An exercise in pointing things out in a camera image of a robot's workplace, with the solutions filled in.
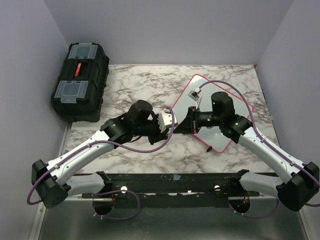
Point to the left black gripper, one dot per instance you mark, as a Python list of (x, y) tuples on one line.
[(158, 135)]

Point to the white marker pen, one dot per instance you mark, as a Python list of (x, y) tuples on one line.
[(171, 132)]

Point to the black plastic toolbox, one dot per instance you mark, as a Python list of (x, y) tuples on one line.
[(78, 93)]

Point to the blue tape piece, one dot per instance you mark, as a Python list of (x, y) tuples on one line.
[(176, 177)]

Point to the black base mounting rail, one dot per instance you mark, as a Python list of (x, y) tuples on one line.
[(159, 190)]

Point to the pink-framed whiteboard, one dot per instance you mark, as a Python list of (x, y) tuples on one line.
[(223, 116)]

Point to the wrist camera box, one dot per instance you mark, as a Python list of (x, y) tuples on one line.
[(195, 95), (166, 120)]

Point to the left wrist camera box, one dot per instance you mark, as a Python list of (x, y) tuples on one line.
[(166, 120)]

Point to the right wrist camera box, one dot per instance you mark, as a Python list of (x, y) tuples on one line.
[(195, 95)]

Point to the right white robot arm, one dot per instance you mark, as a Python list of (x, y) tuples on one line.
[(295, 182)]

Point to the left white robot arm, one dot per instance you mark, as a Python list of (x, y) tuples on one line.
[(114, 133)]

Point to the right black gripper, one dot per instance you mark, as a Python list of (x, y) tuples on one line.
[(186, 126)]

